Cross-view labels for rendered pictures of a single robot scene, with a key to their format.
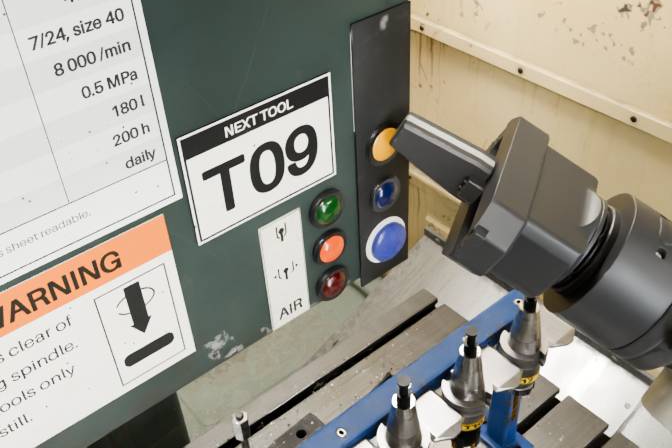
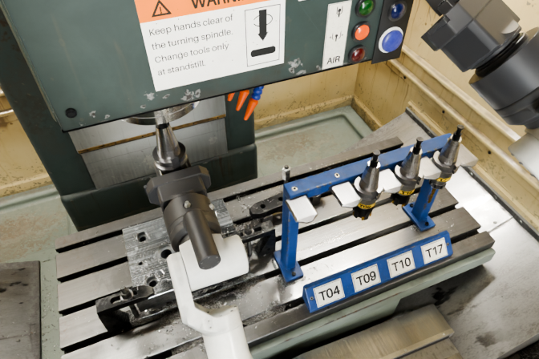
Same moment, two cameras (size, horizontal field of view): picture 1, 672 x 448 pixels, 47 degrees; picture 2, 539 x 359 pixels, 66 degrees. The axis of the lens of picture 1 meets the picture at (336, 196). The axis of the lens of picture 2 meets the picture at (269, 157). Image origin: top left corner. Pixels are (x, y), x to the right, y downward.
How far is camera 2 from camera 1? 0.14 m
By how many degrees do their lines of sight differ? 13
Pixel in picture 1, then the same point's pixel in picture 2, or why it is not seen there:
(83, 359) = (233, 42)
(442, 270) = (410, 131)
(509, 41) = not seen: hidden behind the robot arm
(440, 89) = not seen: hidden behind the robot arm
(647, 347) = (520, 107)
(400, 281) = (385, 133)
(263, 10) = not seen: outside the picture
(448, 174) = not seen: outside the picture
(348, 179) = not seen: outside the picture
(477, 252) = (440, 32)
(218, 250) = (306, 8)
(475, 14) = not seen: outside the picture
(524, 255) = (466, 42)
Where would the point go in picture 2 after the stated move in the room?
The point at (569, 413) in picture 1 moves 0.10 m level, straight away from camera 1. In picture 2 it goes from (460, 215) to (472, 195)
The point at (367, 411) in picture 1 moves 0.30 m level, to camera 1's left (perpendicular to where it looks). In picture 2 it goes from (353, 169) to (232, 146)
